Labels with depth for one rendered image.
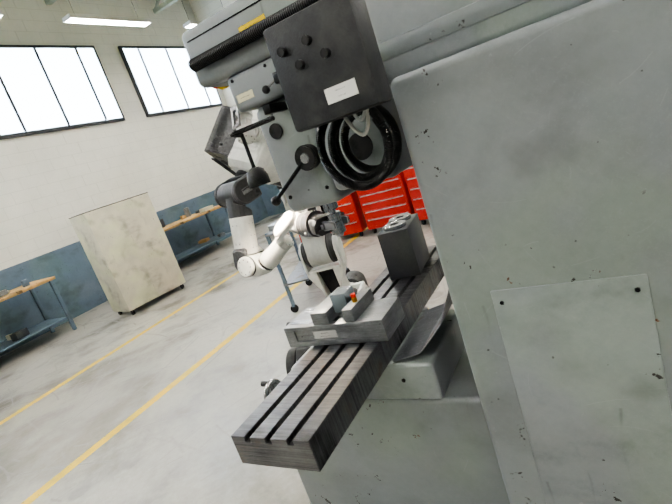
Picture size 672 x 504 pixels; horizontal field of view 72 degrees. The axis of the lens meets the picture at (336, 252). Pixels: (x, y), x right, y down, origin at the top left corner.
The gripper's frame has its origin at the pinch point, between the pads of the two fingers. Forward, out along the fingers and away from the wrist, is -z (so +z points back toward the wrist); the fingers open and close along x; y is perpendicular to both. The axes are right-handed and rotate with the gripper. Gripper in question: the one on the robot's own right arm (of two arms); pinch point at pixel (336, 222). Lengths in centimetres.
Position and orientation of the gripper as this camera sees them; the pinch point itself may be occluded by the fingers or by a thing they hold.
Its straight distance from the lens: 144.7
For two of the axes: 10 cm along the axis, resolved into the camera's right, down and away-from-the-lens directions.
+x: 7.6, -3.9, 5.2
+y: 3.1, 9.2, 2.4
